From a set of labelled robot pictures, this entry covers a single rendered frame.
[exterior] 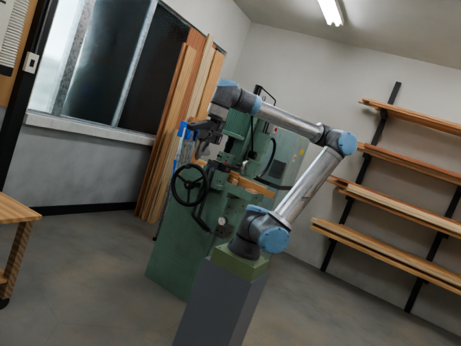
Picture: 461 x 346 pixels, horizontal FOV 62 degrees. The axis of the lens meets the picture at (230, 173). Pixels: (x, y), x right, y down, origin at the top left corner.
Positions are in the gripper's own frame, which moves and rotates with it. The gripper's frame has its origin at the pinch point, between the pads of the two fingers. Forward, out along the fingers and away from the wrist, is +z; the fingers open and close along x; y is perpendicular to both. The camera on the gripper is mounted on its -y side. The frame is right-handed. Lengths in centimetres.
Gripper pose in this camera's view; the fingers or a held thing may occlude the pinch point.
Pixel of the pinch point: (195, 156)
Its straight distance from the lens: 171.1
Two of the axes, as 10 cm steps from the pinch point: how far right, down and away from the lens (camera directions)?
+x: -5.7, -3.1, 7.6
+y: 7.3, 2.2, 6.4
